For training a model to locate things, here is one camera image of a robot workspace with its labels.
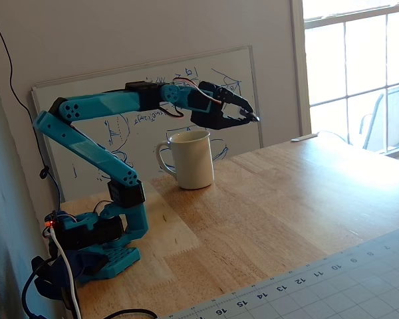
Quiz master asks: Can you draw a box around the teal robot base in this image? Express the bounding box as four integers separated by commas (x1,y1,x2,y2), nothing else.
45,212,142,283

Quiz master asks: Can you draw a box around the white window frame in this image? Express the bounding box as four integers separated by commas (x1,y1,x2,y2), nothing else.
291,0,399,164

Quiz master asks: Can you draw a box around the cream white mug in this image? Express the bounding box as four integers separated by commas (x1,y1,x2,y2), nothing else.
155,130,215,190

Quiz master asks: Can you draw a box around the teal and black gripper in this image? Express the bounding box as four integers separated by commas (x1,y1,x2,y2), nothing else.
190,81,261,130

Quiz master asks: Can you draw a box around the thin black wall cable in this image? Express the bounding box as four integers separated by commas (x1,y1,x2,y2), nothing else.
0,0,63,202

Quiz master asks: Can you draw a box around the grey cutting mat with ruler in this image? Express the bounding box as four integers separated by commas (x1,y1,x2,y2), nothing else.
159,224,399,319

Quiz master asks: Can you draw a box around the dark blue click pen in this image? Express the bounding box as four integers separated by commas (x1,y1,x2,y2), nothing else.
239,108,263,123

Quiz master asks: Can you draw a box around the thick black cable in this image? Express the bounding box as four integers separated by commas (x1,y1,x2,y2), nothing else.
102,308,158,319

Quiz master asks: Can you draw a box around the blue table clamp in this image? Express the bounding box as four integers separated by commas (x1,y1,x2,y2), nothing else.
33,249,109,300

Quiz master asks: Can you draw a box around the white cable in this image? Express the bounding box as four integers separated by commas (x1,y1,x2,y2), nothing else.
49,228,82,319

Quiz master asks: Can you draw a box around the red white black servo wire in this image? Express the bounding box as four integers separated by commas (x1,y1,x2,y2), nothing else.
159,76,222,120

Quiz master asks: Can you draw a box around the whiteboard with blue writing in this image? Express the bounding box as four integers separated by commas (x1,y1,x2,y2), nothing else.
31,45,263,203

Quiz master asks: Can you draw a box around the small white flat strip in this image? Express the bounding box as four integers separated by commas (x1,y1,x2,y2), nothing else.
291,133,319,143

